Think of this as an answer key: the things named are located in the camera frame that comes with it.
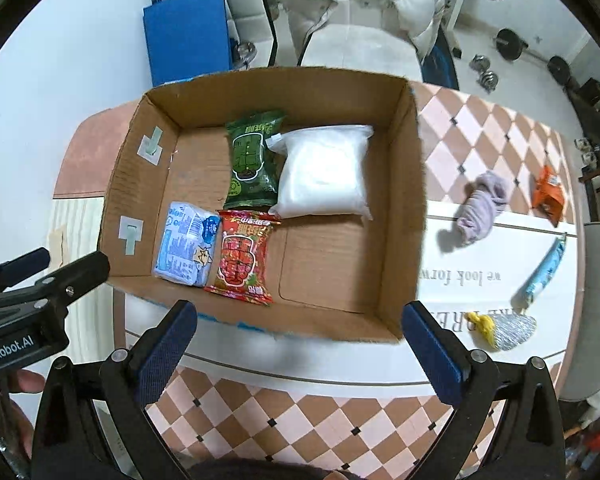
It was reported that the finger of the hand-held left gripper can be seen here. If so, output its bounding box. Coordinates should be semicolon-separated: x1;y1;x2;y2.
0;251;111;313
0;247;52;295

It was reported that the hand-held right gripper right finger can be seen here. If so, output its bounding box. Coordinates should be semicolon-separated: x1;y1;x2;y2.
401;301;566;480

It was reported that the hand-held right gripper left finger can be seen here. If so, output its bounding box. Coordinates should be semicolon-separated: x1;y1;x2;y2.
32;300;198;480

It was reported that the person's left hand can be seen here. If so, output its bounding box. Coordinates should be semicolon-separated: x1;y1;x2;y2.
0;367;47;461

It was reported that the silver scrubber with yellow tuft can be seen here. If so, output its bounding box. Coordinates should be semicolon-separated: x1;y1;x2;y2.
467;311;538;352

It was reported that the blue tissue pack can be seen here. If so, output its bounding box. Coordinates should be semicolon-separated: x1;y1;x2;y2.
151;200;223;288

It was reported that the red snack packet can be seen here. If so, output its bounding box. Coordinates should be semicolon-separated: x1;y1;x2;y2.
203;209;282;306

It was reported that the open cardboard box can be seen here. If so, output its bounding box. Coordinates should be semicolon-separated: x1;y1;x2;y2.
97;66;429;345

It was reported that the long light blue packet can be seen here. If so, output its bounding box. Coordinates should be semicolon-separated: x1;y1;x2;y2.
522;237;567;307

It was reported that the purple rolled sock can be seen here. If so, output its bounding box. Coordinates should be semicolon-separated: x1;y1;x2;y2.
455;170;512;247

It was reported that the grey chair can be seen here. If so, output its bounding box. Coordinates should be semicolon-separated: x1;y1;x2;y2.
560;222;600;403

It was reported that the green snack packet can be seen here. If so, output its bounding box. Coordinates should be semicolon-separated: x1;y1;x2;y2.
224;108;287;209

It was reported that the orange snack packet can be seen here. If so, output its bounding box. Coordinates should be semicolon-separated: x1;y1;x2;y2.
531;165;566;228

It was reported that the white powder plastic bag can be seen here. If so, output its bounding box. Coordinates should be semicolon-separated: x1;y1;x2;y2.
266;124;375;221

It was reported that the blue foam mat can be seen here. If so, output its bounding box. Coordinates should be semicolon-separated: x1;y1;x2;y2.
142;0;233;87

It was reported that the chrome dumbbells pair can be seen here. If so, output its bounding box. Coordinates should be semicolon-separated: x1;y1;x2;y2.
469;55;501;92

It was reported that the dark blue round mat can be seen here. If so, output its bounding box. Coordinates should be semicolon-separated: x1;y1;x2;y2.
421;29;461;89

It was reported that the black barbell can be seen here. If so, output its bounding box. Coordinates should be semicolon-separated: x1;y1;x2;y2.
494;28;577;86

